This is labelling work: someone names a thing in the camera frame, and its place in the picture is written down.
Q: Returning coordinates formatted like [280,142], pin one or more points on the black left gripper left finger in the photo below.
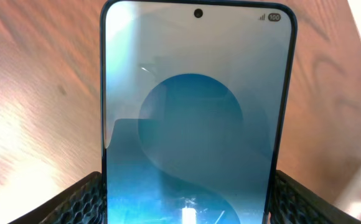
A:
[81,203]

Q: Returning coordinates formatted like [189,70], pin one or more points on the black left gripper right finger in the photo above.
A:
[293,203]

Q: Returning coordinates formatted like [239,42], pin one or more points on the blue Galaxy smartphone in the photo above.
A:
[193,97]

